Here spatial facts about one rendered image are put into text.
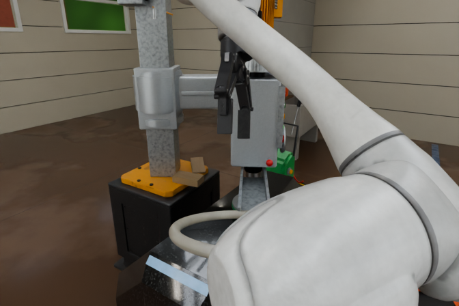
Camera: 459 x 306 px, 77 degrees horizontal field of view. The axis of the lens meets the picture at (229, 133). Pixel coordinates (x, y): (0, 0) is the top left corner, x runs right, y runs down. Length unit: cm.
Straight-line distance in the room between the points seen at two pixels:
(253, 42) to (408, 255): 35
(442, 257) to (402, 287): 7
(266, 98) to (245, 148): 25
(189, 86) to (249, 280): 177
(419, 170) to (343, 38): 583
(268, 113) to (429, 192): 100
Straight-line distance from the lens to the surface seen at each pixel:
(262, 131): 133
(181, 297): 130
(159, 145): 210
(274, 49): 48
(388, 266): 29
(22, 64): 712
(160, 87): 191
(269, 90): 129
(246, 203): 120
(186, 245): 72
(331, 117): 45
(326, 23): 627
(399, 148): 41
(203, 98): 197
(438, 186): 40
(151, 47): 197
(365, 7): 614
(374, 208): 30
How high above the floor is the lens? 173
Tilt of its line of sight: 18 degrees down
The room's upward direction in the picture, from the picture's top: straight up
